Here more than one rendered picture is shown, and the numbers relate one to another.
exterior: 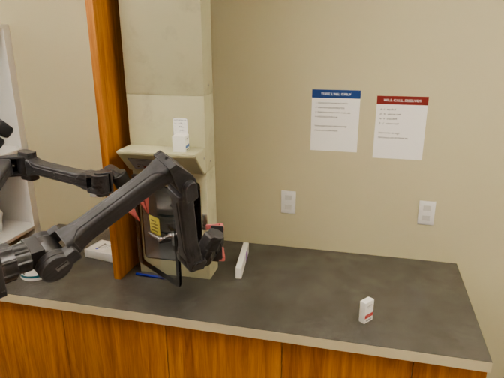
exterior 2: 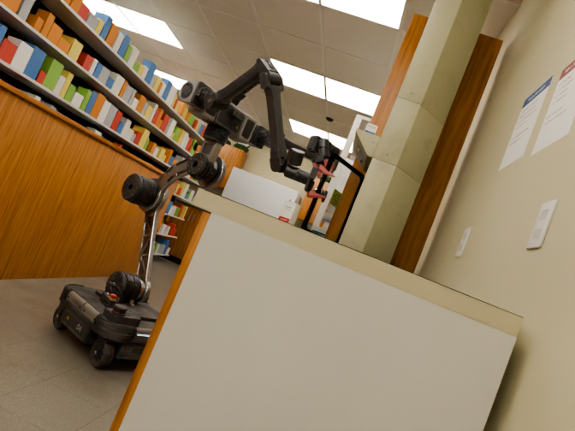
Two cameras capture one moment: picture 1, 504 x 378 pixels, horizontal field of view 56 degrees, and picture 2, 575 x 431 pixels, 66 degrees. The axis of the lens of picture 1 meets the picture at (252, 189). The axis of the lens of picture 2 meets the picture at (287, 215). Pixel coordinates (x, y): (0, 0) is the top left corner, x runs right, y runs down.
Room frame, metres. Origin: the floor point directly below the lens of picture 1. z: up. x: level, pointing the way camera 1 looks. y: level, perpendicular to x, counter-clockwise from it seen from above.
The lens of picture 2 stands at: (1.36, -1.72, 0.89)
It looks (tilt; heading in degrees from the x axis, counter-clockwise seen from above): 4 degrees up; 85
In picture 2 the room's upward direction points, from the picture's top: 22 degrees clockwise
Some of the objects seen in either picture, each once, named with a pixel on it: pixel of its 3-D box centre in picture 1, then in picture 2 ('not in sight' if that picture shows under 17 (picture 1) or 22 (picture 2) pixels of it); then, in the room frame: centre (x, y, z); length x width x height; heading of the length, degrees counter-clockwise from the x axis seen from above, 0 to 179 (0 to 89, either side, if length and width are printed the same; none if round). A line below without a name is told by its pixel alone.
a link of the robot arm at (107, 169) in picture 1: (107, 178); (323, 148); (1.60, 0.51, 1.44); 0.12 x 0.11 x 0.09; 128
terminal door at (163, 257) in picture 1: (156, 229); (334, 201); (1.73, 0.38, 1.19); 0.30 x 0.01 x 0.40; 42
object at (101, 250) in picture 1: (106, 250); not in sight; (2.03, 0.69, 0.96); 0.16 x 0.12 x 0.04; 67
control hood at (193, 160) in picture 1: (162, 162); (362, 152); (1.77, 0.35, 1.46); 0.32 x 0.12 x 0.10; 76
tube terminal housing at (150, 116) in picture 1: (181, 181); (388, 191); (1.94, 0.30, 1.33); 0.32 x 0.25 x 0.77; 76
